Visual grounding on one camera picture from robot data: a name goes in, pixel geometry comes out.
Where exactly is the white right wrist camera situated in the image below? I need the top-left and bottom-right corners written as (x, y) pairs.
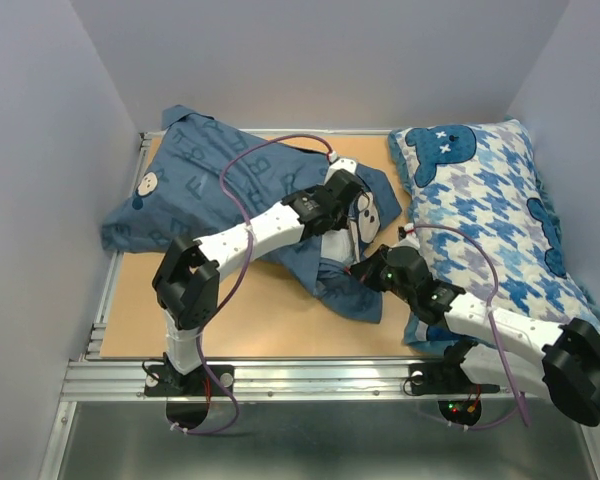
top-left (398, 227), bottom-right (415, 240)

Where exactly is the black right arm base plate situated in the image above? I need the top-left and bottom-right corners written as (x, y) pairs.
top-left (402, 362), bottom-right (501, 396)

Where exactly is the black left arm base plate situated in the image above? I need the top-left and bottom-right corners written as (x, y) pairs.
top-left (142, 363), bottom-right (234, 399)

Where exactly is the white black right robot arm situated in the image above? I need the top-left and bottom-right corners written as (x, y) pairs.
top-left (348, 245), bottom-right (600, 427)

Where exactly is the white pillow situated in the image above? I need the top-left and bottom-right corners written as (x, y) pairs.
top-left (321, 229), bottom-right (358, 265)

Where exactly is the blue houndstooth bear pillow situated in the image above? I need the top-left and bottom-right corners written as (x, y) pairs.
top-left (388, 119), bottom-right (600, 332)

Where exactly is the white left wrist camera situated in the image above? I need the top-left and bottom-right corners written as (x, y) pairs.
top-left (328, 157), bottom-right (358, 176)

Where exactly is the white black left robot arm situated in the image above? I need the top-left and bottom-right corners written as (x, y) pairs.
top-left (152, 169), bottom-right (364, 394)

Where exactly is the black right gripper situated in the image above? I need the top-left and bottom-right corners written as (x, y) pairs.
top-left (346, 245), bottom-right (414, 305)

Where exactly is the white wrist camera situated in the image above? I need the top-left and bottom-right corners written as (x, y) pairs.
top-left (328, 157), bottom-right (358, 176)
top-left (398, 227), bottom-right (415, 240)

